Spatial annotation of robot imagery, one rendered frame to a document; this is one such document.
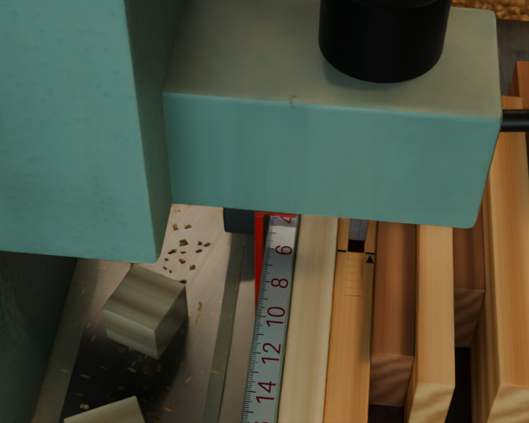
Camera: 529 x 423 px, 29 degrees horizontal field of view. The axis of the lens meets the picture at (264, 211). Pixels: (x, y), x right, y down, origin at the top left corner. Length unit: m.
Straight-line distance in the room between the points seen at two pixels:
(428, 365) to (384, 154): 0.10
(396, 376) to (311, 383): 0.05
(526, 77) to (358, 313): 0.18
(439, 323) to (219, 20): 0.17
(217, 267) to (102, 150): 0.31
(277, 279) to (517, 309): 0.11
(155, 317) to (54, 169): 0.24
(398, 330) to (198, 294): 0.22
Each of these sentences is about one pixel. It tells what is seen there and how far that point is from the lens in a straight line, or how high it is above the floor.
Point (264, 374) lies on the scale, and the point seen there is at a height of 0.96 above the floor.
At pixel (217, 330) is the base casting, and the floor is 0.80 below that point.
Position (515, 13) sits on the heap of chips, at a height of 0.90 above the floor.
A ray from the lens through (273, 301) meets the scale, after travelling 0.47.
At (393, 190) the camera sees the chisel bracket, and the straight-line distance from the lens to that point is 0.43.
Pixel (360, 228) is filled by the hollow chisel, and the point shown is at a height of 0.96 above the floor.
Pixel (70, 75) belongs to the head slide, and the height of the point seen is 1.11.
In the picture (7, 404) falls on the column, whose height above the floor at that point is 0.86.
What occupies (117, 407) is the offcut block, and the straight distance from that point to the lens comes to 0.58.
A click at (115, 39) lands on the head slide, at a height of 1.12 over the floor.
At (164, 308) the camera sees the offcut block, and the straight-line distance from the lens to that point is 0.62.
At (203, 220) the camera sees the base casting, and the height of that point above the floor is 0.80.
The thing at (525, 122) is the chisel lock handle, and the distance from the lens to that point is 0.45.
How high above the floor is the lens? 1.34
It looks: 50 degrees down
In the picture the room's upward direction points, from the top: straight up
